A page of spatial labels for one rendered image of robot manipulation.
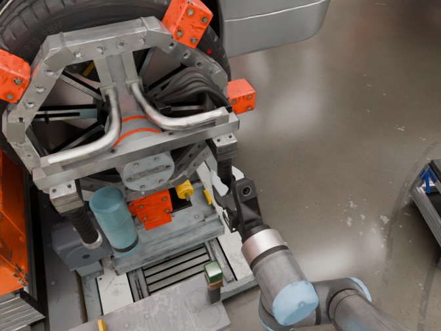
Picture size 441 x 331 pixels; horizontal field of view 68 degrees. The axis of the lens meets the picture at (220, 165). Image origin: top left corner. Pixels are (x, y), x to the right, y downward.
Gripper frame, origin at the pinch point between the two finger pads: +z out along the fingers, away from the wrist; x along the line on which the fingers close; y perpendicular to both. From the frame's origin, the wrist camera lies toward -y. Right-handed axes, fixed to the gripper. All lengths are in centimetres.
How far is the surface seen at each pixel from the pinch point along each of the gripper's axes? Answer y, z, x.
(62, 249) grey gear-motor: 44, 23, -51
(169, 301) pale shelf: 38.0, -11.5, -21.7
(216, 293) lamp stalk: 30.7, -17.5, -9.1
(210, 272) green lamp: 17.0, -16.6, -10.2
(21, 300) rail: 52, 14, -68
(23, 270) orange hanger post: 27, 8, -56
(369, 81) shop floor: 82, 100, 167
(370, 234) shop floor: 83, -4, 80
